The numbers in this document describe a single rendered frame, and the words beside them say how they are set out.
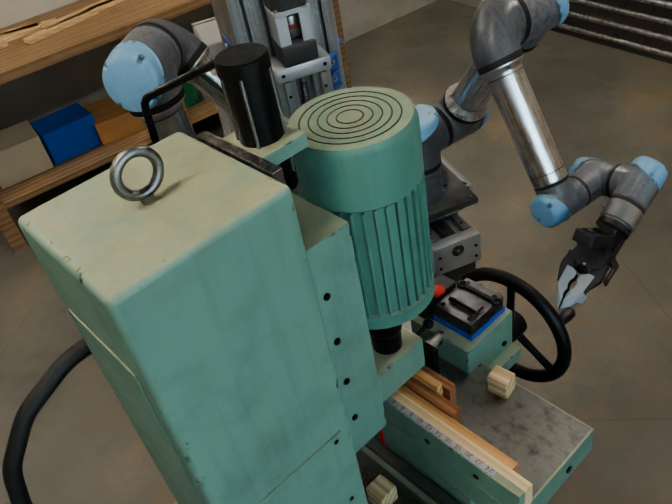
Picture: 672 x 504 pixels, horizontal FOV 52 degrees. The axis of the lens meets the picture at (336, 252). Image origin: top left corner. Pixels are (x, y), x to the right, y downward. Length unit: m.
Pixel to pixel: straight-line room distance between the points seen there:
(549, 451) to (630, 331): 1.48
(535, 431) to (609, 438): 1.13
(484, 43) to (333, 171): 0.68
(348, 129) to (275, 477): 0.45
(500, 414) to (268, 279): 0.63
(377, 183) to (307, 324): 0.19
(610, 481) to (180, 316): 1.76
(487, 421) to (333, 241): 0.52
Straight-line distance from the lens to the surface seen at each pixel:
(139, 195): 0.74
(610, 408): 2.42
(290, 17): 1.62
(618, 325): 2.67
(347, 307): 0.92
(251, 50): 0.77
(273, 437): 0.88
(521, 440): 1.22
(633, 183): 1.53
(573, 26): 4.71
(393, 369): 1.15
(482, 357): 1.31
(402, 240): 0.92
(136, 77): 1.35
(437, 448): 1.18
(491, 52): 1.44
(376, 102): 0.92
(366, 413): 1.08
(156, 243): 0.68
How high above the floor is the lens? 1.90
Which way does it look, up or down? 39 degrees down
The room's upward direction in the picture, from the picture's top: 12 degrees counter-clockwise
